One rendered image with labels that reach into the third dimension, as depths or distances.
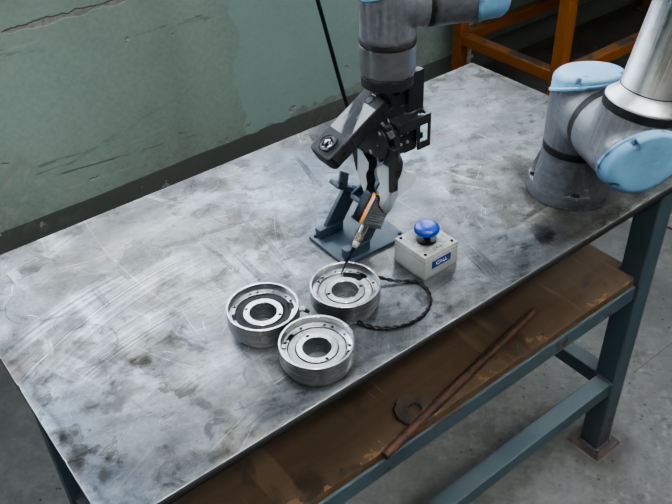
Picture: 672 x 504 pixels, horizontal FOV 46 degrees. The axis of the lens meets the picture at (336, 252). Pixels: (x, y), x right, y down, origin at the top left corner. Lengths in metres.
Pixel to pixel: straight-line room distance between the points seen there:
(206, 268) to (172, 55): 1.57
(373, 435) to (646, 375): 1.12
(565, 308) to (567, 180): 0.31
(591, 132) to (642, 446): 1.06
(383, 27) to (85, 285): 0.62
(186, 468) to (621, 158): 0.74
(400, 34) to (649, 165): 0.44
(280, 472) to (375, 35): 0.69
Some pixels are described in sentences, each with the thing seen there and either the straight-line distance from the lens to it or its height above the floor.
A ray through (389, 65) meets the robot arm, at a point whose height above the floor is 1.16.
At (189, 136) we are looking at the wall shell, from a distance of 2.91.
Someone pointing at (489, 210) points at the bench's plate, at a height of 0.80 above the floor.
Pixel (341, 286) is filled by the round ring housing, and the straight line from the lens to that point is 1.19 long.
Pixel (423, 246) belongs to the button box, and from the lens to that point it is 1.22.
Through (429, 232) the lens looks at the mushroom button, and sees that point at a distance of 1.21.
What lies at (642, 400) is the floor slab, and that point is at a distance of 2.23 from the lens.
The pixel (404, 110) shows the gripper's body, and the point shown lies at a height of 1.08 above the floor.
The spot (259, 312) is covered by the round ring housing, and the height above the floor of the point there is 0.81.
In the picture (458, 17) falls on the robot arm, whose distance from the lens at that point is 1.04.
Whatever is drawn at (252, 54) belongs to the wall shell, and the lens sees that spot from 2.93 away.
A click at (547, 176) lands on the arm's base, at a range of 1.40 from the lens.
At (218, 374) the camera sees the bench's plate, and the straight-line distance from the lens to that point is 1.10.
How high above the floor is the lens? 1.59
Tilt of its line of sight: 38 degrees down
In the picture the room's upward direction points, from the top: 3 degrees counter-clockwise
